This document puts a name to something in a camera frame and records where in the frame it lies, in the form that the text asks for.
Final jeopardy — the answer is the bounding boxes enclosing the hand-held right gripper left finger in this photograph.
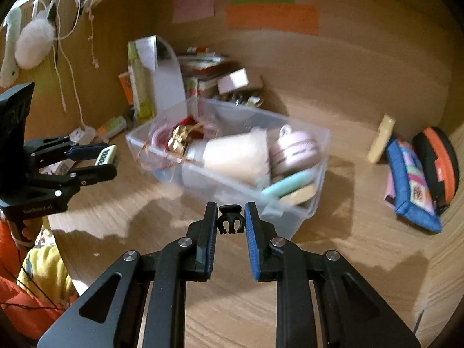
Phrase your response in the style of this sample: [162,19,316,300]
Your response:
[36,200,220,348]

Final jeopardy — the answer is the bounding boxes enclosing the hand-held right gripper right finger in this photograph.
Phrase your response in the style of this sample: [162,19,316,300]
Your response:
[244,201,423,348]

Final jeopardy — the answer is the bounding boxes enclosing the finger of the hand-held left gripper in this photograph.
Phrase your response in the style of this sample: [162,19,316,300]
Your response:
[25,135,107,170]
[28,163,118,199]

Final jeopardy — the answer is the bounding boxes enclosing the white patterned hair clip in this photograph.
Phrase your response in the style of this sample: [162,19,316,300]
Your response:
[93,144,117,167]

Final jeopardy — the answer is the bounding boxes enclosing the black hair clip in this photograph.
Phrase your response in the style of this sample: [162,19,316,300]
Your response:
[217,205,244,235]

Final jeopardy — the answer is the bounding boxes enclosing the clear plastic storage box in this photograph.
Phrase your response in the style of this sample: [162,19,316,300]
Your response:
[125,96,331,222]

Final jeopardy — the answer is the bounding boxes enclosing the frosted plastic jar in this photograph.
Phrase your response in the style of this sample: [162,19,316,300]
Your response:
[186,128,271,185]

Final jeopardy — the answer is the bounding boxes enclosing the gold ribbon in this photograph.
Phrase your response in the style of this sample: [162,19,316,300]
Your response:
[138,123,220,171]

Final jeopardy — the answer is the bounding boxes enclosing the pink round case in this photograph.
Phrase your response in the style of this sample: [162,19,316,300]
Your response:
[269,124,322,179]

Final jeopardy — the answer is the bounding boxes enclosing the red pouch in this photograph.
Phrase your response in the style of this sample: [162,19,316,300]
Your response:
[165,116,205,151]

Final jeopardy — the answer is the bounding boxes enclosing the wooden desktop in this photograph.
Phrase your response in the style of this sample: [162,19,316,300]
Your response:
[47,90,454,348]

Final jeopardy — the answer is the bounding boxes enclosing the person's left hand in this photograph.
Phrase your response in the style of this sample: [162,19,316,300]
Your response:
[5,217,47,250]

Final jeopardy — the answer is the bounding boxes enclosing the small orange tube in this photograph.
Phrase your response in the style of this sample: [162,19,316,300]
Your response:
[95,116,127,140]

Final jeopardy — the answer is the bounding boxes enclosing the pale powder puff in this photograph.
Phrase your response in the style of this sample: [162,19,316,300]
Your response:
[281,184,317,204]

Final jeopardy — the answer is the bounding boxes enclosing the mint green flat case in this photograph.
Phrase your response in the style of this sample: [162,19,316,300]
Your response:
[262,171,315,198]

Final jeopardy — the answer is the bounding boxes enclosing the pink striped bag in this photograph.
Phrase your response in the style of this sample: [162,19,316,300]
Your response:
[148,121,175,153]

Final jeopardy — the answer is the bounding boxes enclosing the orange box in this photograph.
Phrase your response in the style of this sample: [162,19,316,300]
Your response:
[118,72,135,106]

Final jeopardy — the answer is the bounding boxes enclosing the yellow-green spray bottle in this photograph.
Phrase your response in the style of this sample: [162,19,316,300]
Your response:
[127,41,156,124]

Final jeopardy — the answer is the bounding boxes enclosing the white fluffy plush toy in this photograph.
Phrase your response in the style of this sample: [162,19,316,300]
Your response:
[14,0,59,69]

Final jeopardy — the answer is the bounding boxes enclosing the pale green plush toy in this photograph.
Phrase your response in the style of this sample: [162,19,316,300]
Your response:
[0,7,23,88]

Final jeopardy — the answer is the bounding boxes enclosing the yellow garment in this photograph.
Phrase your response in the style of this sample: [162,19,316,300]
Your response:
[16,244,75,305]

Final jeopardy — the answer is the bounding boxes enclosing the white folded paper sheet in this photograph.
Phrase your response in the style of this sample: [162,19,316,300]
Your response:
[136,35,187,115]

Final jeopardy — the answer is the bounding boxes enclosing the white box coloured dots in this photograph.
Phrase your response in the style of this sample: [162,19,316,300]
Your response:
[186,76,201,98]

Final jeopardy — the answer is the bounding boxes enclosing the stack of books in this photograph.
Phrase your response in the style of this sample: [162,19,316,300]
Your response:
[177,45,231,80]

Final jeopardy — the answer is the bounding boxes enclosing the small pink box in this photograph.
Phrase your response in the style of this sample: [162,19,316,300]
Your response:
[217,68,250,94]

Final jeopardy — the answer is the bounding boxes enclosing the yellow sunscreen bottle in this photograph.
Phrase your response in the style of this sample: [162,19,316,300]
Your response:
[368,114,396,164]

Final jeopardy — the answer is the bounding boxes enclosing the blue patchwork pouch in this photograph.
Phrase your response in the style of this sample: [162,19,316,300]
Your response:
[384,138,443,233]

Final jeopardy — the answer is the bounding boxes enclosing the pink paper note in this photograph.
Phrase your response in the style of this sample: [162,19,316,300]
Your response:
[172,0,215,24]

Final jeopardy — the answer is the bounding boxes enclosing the orange black zip case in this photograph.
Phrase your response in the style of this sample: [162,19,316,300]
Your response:
[411,127,460,214]

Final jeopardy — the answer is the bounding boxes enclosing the orange paper note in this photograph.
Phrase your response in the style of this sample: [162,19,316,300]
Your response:
[226,3,320,36]

